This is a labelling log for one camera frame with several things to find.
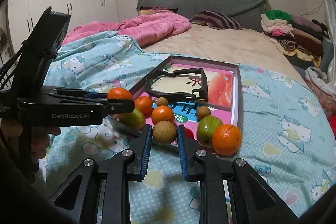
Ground beige bed sheet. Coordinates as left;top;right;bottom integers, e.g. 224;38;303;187
143;24;305;85

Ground small brown longan fruit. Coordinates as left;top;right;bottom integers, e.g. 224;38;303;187
156;97;169;106

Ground grey cardboard box tray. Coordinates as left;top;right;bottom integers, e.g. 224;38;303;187
107;55;244;162

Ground large brown longan fruit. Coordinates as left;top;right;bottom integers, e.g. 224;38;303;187
153;121;177;145

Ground pink quilt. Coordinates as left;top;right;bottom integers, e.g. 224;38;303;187
63;12;191;48

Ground red cream booklet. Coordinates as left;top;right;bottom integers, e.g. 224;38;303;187
151;68;234;110

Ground pink exercise book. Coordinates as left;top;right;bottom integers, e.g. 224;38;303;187
130;60;242;139

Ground black plastic frame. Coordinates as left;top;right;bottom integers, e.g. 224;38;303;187
143;68;209;103

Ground grey bed headboard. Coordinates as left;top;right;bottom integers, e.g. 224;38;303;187
137;0;268;32

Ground striped purple pillow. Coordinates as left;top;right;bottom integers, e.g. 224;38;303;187
190;11;243;30

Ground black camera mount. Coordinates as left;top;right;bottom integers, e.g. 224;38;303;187
11;6;71;93

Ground person's left hand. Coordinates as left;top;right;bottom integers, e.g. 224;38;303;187
1;119;61;159

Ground large orange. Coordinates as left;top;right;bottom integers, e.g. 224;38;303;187
212;124;242;156

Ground hello kitty blue quilt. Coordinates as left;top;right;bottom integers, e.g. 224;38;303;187
34;31;335;223

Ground red cherry tomato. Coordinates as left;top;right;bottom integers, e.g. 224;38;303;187
185;128;194;139

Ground pile of folded clothes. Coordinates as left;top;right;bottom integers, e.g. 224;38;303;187
261;10;329;69

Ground orange tangerine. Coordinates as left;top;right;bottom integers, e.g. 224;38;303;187
107;87;133;100
151;105;175;124
134;96;153;116

